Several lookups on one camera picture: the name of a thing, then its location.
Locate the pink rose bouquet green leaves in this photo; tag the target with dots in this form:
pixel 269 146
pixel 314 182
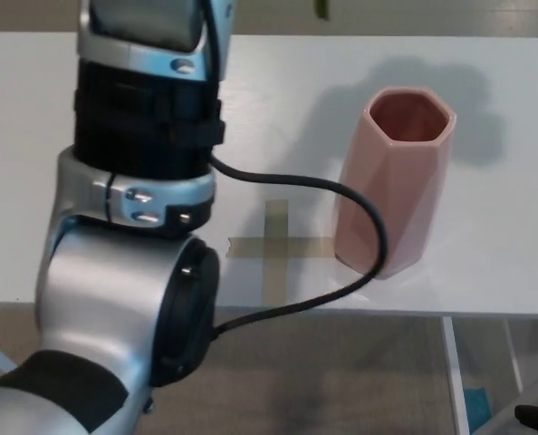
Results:
pixel 322 8

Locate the teal floor tape patch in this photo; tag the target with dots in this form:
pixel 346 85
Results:
pixel 477 408

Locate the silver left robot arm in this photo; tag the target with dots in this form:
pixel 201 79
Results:
pixel 101 290

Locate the long beige tape strip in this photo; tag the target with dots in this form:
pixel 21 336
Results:
pixel 246 247

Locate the thin white table leg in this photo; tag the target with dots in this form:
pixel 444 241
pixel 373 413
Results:
pixel 513 358

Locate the pink faceted ceramic vase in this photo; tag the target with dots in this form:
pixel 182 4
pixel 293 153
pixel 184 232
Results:
pixel 396 190

